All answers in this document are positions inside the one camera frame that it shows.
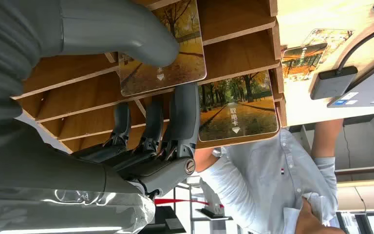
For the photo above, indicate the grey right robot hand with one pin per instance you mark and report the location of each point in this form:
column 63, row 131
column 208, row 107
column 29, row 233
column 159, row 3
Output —
column 45, row 181

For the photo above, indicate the grey usb hub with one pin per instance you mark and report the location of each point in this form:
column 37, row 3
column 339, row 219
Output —
column 332, row 84

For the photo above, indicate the grey shelf cabinet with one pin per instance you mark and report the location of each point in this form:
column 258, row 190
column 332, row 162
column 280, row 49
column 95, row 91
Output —
column 364, row 145

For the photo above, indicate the person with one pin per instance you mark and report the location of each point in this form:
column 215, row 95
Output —
column 264, row 181

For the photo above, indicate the silver laptop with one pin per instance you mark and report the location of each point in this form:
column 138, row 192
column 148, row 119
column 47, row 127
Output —
column 371, row 88

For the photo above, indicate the white barrier post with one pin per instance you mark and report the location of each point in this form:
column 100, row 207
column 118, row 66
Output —
column 212, row 202

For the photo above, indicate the wooden slotted card rack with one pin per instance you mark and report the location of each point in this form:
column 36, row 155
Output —
column 238, row 19

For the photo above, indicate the red barrier belt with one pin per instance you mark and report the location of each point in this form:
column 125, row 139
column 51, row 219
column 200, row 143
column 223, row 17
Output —
column 180, row 202

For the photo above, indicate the black stand base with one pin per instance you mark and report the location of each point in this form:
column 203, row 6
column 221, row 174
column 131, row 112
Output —
column 166, row 223

